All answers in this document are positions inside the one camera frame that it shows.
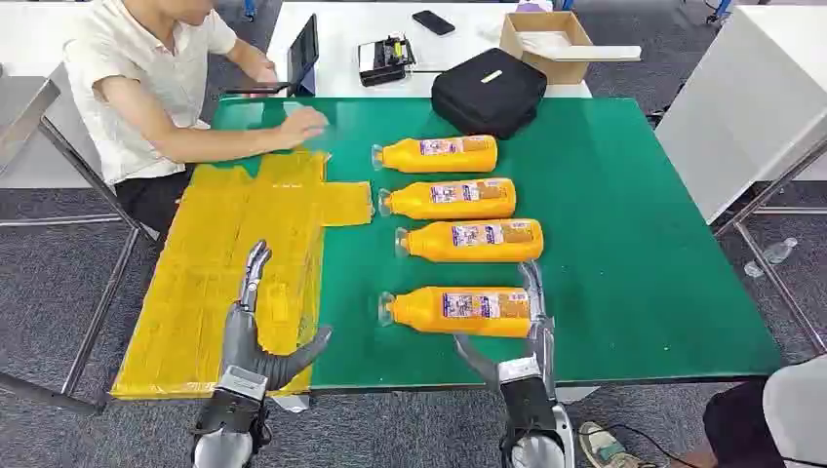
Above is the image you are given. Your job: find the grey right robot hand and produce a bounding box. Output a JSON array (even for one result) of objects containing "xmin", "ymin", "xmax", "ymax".
[{"xmin": 453, "ymin": 260, "xmax": 557, "ymax": 395}]

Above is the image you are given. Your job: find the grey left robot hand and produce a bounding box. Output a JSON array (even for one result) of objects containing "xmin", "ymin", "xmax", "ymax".
[{"xmin": 221, "ymin": 240, "xmax": 334, "ymax": 393}]

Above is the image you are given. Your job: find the orange drink bottle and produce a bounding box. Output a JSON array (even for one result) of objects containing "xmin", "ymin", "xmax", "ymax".
[
  {"xmin": 377, "ymin": 286, "xmax": 534, "ymax": 339},
  {"xmin": 377, "ymin": 177, "xmax": 518, "ymax": 221},
  {"xmin": 394, "ymin": 218, "xmax": 545, "ymax": 264},
  {"xmin": 371, "ymin": 134, "xmax": 499, "ymax": 175}
]

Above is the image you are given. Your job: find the smartphone with dark frame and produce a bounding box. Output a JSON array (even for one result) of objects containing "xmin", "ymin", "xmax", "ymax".
[{"xmin": 222, "ymin": 81, "xmax": 292, "ymax": 97}]

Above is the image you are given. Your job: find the yellow sheet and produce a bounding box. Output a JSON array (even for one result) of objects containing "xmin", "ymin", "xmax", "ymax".
[{"xmin": 110, "ymin": 149, "xmax": 374, "ymax": 401}]

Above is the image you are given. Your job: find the green table mat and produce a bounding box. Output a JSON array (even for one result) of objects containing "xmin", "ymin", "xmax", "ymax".
[{"xmin": 210, "ymin": 97, "xmax": 783, "ymax": 392}]

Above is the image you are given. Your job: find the black zip case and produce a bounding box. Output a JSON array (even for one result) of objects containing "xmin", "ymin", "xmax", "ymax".
[{"xmin": 430, "ymin": 47, "xmax": 549, "ymax": 140}]

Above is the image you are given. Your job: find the clear plastic bottle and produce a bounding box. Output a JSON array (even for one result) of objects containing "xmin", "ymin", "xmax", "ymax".
[{"xmin": 742, "ymin": 237, "xmax": 799, "ymax": 279}]

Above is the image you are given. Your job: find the person with grey sleeve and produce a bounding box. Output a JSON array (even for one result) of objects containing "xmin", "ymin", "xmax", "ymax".
[{"xmin": 577, "ymin": 353, "xmax": 827, "ymax": 468}]

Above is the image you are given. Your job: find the brown cardboard box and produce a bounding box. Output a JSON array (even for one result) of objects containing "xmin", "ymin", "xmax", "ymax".
[{"xmin": 498, "ymin": 11, "xmax": 594, "ymax": 87}]

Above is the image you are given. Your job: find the black tablet on stand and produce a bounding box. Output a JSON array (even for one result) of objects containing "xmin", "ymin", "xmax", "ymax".
[{"xmin": 287, "ymin": 14, "xmax": 321, "ymax": 98}]

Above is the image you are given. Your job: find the seated person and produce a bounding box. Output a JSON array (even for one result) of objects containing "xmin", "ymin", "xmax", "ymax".
[{"xmin": 62, "ymin": 0, "xmax": 331, "ymax": 237}]

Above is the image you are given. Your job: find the white sheet in box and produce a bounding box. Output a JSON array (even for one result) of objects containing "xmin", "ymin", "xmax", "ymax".
[{"xmin": 516, "ymin": 28, "xmax": 575, "ymax": 55}]

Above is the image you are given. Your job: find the white table with metal legs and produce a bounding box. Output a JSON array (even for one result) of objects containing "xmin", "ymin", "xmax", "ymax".
[{"xmin": 653, "ymin": 3, "xmax": 827, "ymax": 355}]

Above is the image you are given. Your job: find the black and white device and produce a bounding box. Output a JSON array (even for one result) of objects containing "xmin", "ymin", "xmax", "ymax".
[{"xmin": 357, "ymin": 33, "xmax": 418, "ymax": 88}]

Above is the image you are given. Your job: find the black smartphone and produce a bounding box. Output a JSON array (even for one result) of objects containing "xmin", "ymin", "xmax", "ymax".
[{"xmin": 411, "ymin": 9, "xmax": 456, "ymax": 37}]

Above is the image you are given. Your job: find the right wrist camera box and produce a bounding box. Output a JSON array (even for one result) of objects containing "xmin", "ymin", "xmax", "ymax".
[{"xmin": 497, "ymin": 356, "xmax": 561, "ymax": 442}]

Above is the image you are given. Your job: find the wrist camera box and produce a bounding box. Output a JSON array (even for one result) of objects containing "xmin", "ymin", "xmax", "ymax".
[
  {"xmin": 497, "ymin": 356, "xmax": 561, "ymax": 442},
  {"xmin": 193, "ymin": 365, "xmax": 270, "ymax": 435}
]

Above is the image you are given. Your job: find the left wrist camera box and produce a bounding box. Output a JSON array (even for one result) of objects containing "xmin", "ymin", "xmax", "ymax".
[{"xmin": 193, "ymin": 365, "xmax": 270, "ymax": 435}]

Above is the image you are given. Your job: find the black floor cable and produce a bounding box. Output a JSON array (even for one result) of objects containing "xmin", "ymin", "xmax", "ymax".
[{"xmin": 604, "ymin": 422, "xmax": 688, "ymax": 468}]

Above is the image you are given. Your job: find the steel frame table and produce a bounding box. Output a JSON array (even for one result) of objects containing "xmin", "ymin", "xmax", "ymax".
[{"xmin": 0, "ymin": 62, "xmax": 160, "ymax": 416}]

